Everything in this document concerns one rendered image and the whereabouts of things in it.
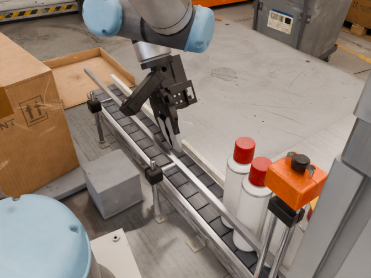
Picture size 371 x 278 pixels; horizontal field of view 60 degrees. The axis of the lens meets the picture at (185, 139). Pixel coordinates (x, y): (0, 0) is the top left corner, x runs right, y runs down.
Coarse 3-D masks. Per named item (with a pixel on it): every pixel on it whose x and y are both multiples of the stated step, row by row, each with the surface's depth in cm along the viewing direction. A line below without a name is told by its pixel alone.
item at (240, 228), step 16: (96, 80) 92; (112, 96) 85; (144, 128) 75; (160, 144) 70; (176, 160) 66; (192, 176) 63; (208, 192) 60; (224, 208) 57; (240, 224) 54; (256, 240) 52; (272, 256) 50
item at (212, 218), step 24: (96, 96) 101; (120, 96) 101; (120, 120) 91; (144, 120) 91; (144, 144) 83; (168, 144) 83; (192, 168) 76; (192, 192) 71; (216, 192) 71; (216, 216) 66
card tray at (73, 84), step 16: (96, 48) 130; (48, 64) 123; (64, 64) 126; (80, 64) 127; (96, 64) 127; (112, 64) 126; (64, 80) 117; (80, 80) 117; (128, 80) 117; (64, 96) 109; (80, 96) 109
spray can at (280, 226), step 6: (306, 204) 48; (264, 222) 53; (282, 222) 48; (264, 228) 53; (276, 228) 50; (282, 228) 49; (294, 228) 49; (264, 234) 53; (276, 234) 51; (276, 240) 51; (270, 246) 53; (276, 246) 52; (276, 252) 53; (264, 264) 57
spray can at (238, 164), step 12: (240, 144) 52; (252, 144) 52; (240, 156) 52; (252, 156) 52; (228, 168) 55; (240, 168) 53; (228, 180) 56; (240, 180) 54; (228, 192) 57; (228, 204) 59; (228, 228) 63
